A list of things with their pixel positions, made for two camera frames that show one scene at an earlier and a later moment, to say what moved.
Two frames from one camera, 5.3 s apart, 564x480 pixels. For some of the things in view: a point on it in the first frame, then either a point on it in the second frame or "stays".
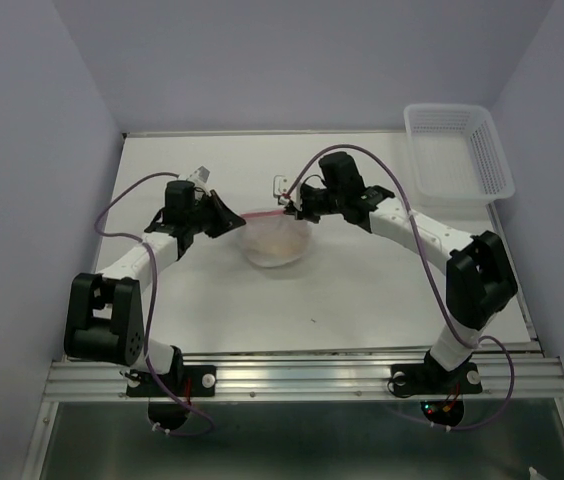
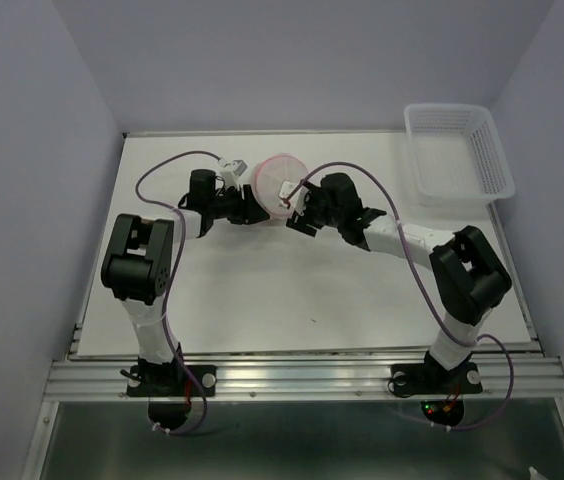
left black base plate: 184,380 stays
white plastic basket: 454,156 stays
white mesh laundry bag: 274,238 → 269,176
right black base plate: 432,378 stays
